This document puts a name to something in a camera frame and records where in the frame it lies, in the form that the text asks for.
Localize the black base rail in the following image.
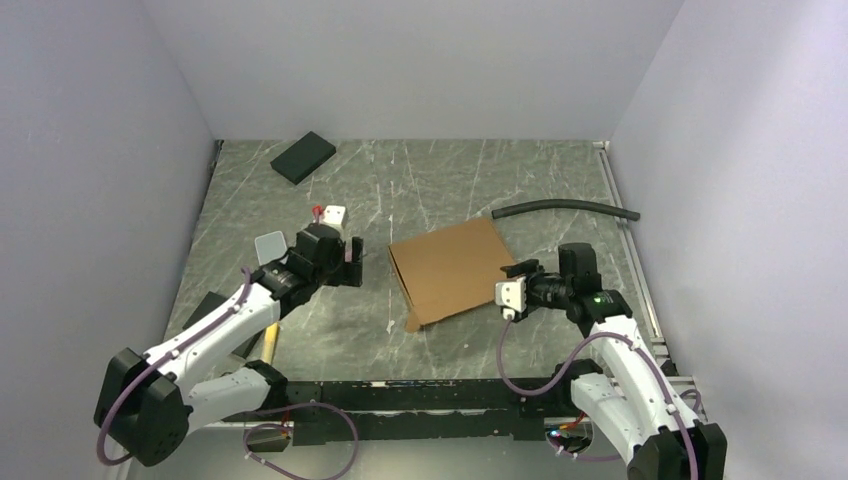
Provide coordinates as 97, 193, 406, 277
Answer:
220, 377, 598, 446

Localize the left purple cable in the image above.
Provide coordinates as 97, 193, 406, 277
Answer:
96, 264, 361, 480

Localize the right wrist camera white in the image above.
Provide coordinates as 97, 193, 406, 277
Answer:
494, 276, 527, 323

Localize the black flat box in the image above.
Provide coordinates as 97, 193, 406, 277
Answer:
270, 131, 337, 185

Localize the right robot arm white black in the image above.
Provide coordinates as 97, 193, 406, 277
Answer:
494, 243, 728, 479

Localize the clear plastic lid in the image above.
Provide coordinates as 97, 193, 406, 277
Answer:
254, 231, 288, 265

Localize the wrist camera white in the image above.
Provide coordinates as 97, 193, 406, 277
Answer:
312, 205, 348, 235
494, 276, 527, 323

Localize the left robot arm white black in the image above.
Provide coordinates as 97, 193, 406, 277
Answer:
93, 222, 364, 466

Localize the brown cardboard box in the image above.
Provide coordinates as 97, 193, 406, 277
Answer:
388, 217, 515, 333

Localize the black triangular plate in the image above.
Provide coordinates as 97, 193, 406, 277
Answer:
184, 291, 266, 360

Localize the black foam tube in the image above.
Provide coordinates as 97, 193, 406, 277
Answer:
491, 199, 641, 221

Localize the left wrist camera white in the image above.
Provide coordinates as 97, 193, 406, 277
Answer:
312, 205, 348, 235

